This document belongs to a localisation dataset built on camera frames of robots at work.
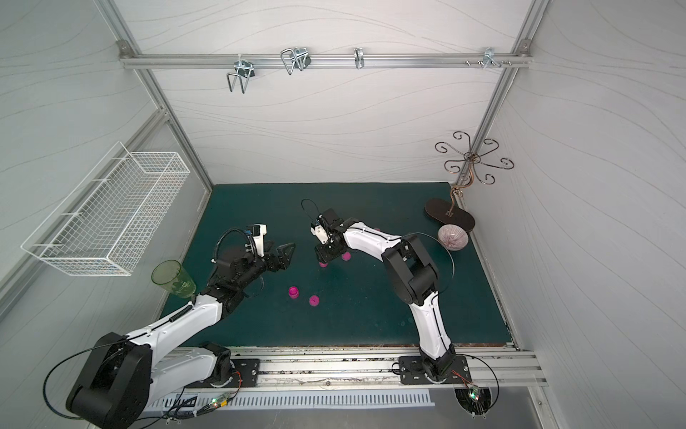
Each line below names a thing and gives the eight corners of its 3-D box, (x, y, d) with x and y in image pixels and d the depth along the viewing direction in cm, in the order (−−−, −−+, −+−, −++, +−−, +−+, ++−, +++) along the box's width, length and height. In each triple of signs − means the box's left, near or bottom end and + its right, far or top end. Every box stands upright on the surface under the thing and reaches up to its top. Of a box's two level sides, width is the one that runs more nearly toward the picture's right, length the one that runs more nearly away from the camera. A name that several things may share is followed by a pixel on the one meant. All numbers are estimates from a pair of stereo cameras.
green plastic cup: (169, 299, 89) (144, 281, 78) (178, 279, 94) (155, 259, 83) (192, 299, 89) (170, 281, 78) (199, 279, 94) (180, 259, 83)
